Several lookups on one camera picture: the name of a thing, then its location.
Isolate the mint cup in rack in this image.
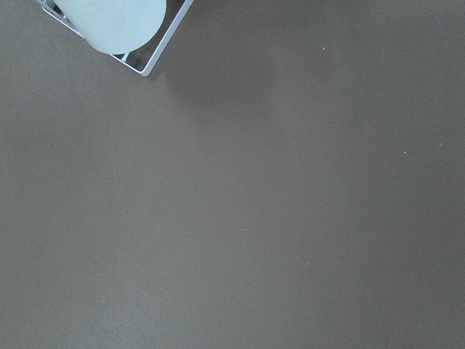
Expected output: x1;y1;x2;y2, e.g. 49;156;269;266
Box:
55;0;167;55

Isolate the metal rack at corner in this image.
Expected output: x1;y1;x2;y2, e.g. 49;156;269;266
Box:
39;1;193;76

